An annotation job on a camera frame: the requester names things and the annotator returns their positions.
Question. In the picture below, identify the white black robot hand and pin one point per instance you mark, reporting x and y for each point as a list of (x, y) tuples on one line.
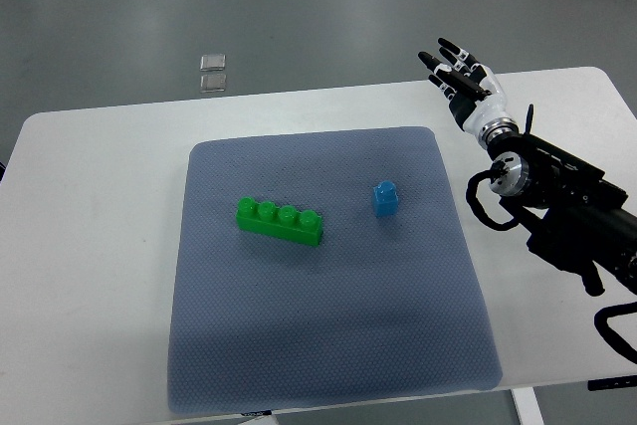
[(476, 99)]

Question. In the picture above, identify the small blue block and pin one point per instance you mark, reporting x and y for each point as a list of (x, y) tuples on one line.
[(385, 200)]

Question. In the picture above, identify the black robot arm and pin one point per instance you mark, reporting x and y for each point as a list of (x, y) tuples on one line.
[(575, 217)]

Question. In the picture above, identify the long green block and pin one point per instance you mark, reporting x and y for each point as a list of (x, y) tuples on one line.
[(281, 222)]

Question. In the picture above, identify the blue-grey fabric mat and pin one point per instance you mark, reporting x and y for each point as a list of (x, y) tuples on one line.
[(383, 307)]

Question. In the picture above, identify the upper metal floor plate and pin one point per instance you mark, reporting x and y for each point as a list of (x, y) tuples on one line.
[(212, 62)]

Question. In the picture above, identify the black table control panel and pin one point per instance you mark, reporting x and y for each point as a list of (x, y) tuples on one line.
[(612, 383)]

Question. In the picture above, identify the white table leg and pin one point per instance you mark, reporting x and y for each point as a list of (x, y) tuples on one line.
[(527, 407)]

